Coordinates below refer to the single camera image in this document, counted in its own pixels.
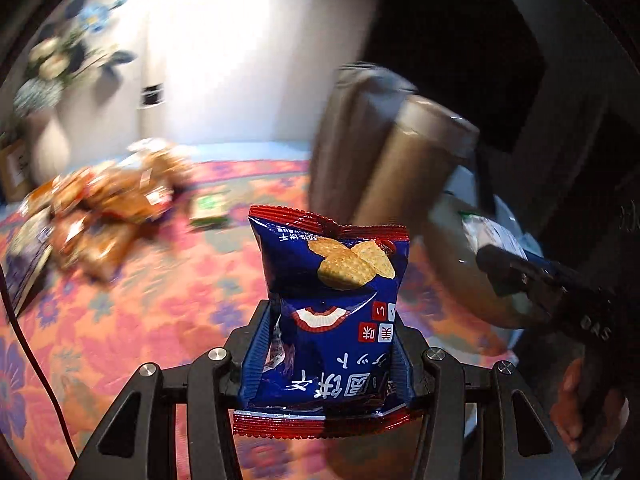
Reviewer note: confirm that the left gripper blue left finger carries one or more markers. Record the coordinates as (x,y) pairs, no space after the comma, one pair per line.
(259,331)

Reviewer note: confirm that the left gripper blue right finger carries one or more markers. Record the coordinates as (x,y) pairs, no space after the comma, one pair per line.
(401,368)

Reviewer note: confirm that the blue biscuit snack bag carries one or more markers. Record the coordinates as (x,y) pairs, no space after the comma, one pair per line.
(333,291)

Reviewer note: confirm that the green white rice cracker pack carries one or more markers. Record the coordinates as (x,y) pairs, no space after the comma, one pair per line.
(209,209)

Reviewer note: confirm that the orange cracker pack with barcode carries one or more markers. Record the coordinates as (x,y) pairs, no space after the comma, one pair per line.
(96,246)

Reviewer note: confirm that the person's right hand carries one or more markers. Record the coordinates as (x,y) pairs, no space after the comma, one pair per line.
(569,415)

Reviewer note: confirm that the brown ribbed glass plate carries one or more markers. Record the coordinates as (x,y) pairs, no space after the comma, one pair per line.
(454,264)

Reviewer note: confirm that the floral tablecloth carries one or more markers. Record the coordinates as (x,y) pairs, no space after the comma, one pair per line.
(181,294)

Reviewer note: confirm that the clear bag of pastries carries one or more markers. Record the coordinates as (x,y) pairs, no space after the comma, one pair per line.
(168,160)

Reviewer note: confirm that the orange long snack bag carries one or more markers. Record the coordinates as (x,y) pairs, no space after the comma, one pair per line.
(62,194)

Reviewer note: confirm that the dark blue snack bag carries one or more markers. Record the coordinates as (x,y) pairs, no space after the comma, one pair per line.
(28,252)

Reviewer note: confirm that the white ribbed flower vase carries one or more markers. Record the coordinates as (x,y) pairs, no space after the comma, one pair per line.
(48,145)

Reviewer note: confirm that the artificial flower bouquet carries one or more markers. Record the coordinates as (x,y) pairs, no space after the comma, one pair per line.
(63,54)

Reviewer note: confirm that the black wall socket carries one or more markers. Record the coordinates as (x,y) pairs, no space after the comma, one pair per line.
(152,95)

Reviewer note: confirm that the small wooden photo frame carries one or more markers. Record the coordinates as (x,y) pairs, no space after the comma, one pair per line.
(15,174)

